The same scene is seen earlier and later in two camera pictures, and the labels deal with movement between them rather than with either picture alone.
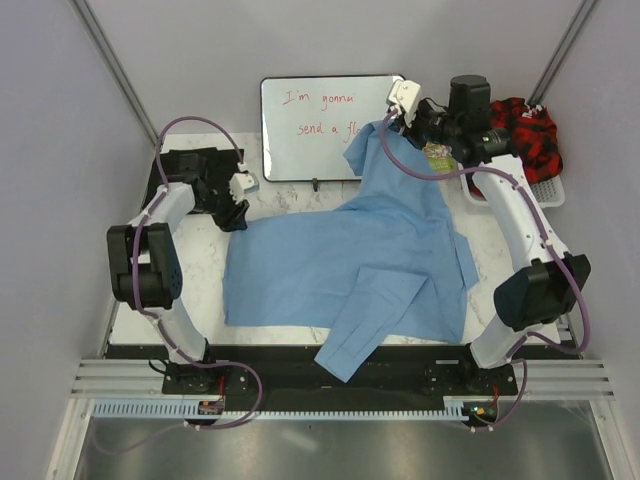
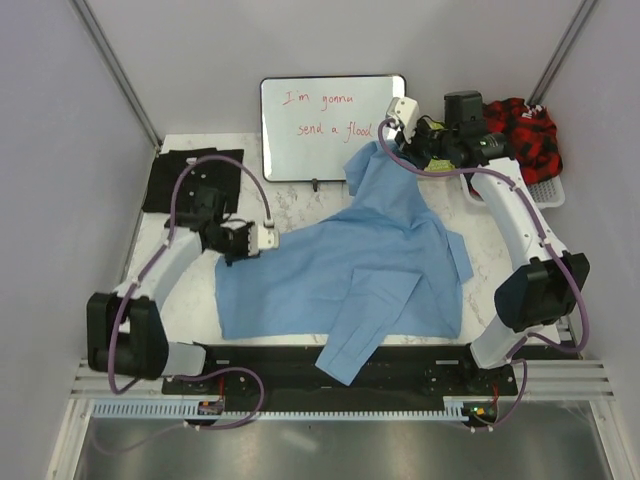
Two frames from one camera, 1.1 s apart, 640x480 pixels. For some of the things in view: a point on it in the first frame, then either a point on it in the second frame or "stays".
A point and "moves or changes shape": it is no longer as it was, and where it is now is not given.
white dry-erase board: [309, 121] stays
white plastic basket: [548, 193] stays
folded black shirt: [206, 170] stays
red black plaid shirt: [534, 134] stays
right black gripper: [411, 133] → [409, 151]
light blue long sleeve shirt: [388, 262] moves or changes shape
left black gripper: [235, 217] → [244, 253]
